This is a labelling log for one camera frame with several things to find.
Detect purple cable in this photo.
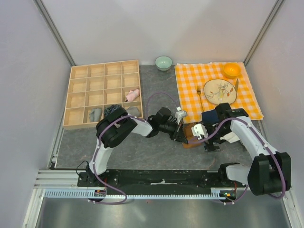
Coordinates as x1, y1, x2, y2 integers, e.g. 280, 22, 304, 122
94, 92, 181, 205
187, 117, 285, 205

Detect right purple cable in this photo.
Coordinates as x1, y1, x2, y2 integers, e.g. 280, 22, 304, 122
187, 117, 285, 205

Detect teal ceramic bowl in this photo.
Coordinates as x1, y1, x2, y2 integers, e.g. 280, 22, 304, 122
155, 56, 173, 71

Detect striped dark rolled cloth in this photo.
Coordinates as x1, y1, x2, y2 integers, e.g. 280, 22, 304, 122
104, 104, 121, 117

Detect right aluminium corner post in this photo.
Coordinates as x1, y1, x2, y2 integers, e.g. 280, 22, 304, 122
243, 0, 285, 66

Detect grey ribbed cup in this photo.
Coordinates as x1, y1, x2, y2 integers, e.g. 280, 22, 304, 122
239, 140, 247, 151

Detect grey cable duct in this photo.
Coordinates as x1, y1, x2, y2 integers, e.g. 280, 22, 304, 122
44, 189, 228, 200

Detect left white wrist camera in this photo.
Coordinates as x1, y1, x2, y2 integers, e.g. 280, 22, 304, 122
175, 106, 188, 124

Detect navy blue underwear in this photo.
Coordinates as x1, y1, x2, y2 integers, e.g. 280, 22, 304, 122
201, 109, 219, 125

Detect brown underwear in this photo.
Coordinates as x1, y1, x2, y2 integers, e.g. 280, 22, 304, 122
182, 123, 202, 149

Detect beige decorated plate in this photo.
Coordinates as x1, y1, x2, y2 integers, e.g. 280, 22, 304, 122
203, 79, 237, 105

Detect orange bowl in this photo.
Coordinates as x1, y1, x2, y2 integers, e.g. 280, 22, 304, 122
222, 62, 241, 79

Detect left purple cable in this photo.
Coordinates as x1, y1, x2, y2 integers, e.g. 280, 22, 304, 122
94, 92, 181, 205

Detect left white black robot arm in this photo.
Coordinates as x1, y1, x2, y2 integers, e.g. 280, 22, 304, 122
86, 107, 188, 187

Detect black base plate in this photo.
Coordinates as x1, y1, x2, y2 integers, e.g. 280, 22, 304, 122
77, 169, 247, 196

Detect left aluminium corner post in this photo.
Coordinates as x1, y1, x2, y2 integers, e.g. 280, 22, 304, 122
33, 0, 76, 66

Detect pink rolled cloth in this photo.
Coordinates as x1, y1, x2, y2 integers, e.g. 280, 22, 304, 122
126, 89, 140, 102

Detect wooden compartment tray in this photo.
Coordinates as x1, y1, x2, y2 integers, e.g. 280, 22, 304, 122
63, 60, 143, 130

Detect gold knife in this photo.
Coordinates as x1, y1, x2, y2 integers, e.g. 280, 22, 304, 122
235, 78, 239, 93

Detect white cloth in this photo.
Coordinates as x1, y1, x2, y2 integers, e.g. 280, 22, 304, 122
220, 132, 240, 143

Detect aluminium frame rail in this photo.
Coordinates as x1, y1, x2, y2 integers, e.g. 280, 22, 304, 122
33, 169, 292, 190

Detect orange checkered tablecloth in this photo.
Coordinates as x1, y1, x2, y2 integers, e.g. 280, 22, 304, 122
175, 62, 264, 124

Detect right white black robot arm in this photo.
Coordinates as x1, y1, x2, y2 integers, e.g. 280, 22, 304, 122
201, 103, 292, 196

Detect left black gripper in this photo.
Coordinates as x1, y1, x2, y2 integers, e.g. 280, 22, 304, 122
159, 121, 188, 145

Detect gold fork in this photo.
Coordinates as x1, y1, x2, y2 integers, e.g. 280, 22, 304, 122
196, 85, 204, 112

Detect light grey rolled cloth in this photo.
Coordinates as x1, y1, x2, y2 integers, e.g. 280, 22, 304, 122
90, 108, 102, 122

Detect aluminium corner post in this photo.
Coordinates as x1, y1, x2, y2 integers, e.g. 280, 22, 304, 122
33, 0, 76, 66
243, 0, 285, 66

